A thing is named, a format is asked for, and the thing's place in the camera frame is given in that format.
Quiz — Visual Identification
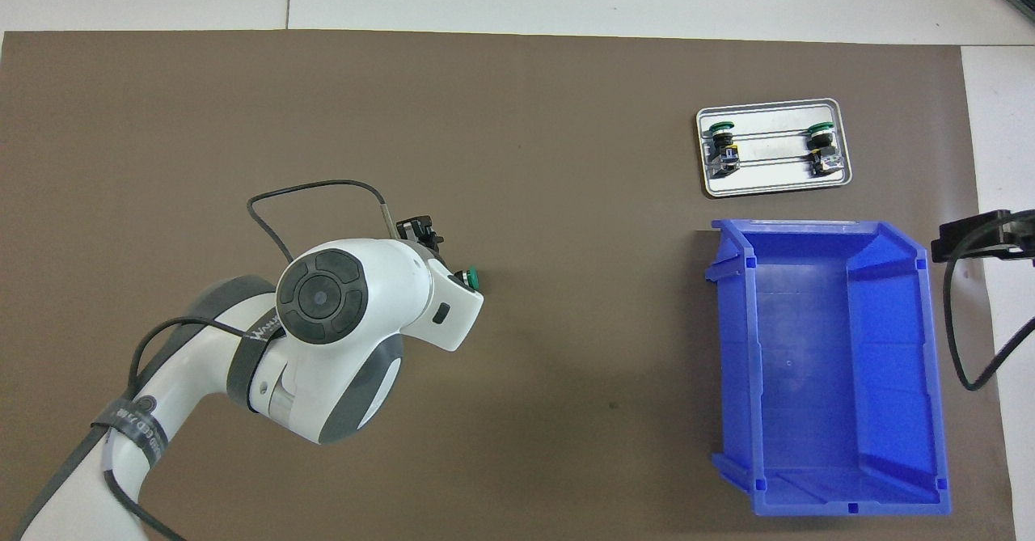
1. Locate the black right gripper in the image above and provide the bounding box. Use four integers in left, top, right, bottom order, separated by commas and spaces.
931, 210, 1035, 264

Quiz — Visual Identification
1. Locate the brown table mat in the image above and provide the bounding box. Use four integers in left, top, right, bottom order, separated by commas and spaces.
0, 30, 1018, 541

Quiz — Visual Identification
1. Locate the blue plastic storage bin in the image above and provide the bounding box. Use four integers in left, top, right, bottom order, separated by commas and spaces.
705, 218, 953, 518

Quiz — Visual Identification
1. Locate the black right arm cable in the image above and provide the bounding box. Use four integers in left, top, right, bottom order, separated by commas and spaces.
942, 209, 1035, 391

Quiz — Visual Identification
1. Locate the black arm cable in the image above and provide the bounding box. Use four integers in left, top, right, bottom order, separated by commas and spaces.
942, 209, 1035, 391
101, 180, 397, 541

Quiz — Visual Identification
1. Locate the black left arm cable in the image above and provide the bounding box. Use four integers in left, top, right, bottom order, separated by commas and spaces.
101, 180, 397, 541

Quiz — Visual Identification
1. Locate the grey metal tray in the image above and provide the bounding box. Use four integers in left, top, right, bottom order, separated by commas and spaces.
695, 98, 854, 199

